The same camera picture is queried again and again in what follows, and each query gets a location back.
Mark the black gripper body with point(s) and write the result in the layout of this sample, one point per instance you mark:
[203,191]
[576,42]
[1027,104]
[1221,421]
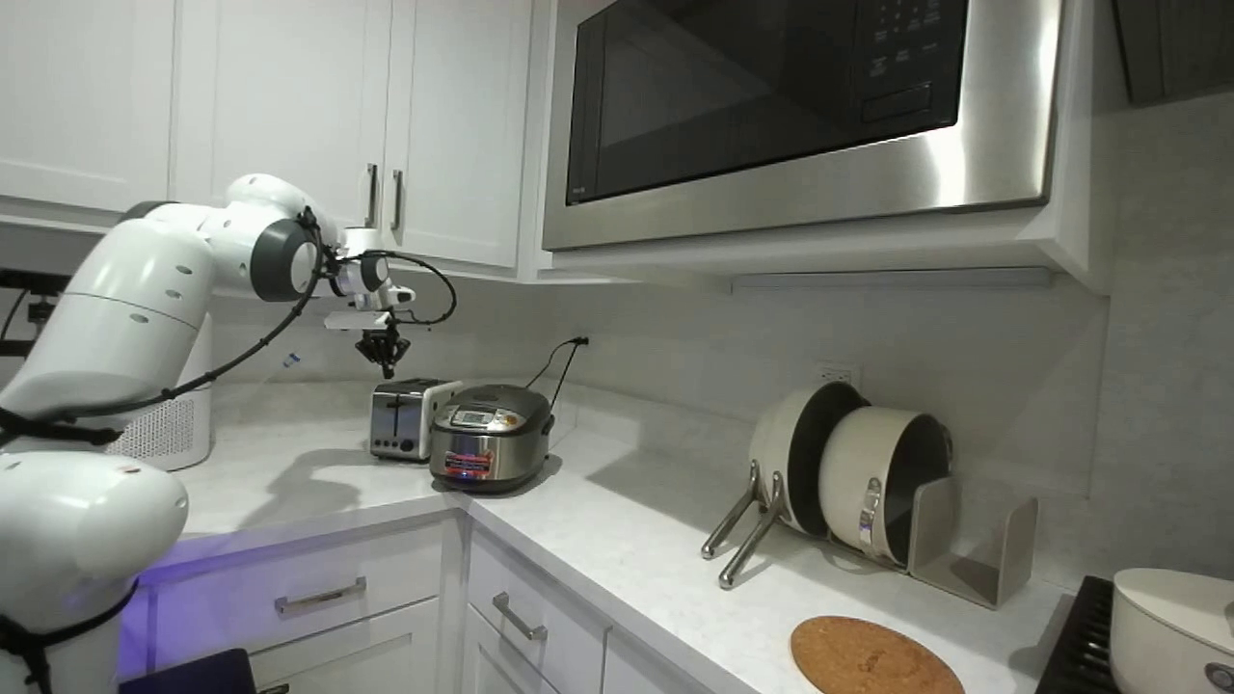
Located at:
[382,336]

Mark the silver two-slot toaster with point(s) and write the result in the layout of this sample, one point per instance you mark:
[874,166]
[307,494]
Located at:
[411,420]

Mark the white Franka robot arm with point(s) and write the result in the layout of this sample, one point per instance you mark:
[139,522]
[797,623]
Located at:
[127,294]

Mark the steel rice cooker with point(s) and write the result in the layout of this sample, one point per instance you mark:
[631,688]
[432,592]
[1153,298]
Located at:
[489,443]

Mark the white lower cabinet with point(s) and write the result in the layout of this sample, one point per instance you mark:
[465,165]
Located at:
[387,582]

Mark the white cabinet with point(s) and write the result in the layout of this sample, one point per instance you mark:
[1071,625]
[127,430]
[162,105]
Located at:
[387,582]
[257,89]

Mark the white upper cabinet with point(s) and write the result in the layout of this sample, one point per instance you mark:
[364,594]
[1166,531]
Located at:
[257,89]

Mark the dark navy seat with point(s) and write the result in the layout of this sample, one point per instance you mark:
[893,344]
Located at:
[195,677]

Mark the cream frying pan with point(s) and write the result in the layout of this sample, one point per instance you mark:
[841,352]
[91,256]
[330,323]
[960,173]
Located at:
[780,449]

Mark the stainless steel microwave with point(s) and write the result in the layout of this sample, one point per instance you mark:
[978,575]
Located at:
[773,104]

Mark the cream saucepan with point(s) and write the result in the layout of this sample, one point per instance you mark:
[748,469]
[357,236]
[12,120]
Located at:
[864,484]

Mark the round cork trivet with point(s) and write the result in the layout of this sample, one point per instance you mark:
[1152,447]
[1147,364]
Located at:
[874,656]

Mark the beige pan rack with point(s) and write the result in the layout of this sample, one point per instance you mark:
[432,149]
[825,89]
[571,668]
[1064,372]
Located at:
[1005,557]

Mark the black gas cooktop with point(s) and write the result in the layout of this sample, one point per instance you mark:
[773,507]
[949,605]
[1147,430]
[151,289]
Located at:
[1082,642]

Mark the white lidded pot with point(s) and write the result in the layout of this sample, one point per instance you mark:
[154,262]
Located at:
[1171,633]

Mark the dark range hood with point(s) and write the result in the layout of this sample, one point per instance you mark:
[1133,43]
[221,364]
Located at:
[1176,43]

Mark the black camera stand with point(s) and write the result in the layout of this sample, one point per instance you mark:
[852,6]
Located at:
[27,312]

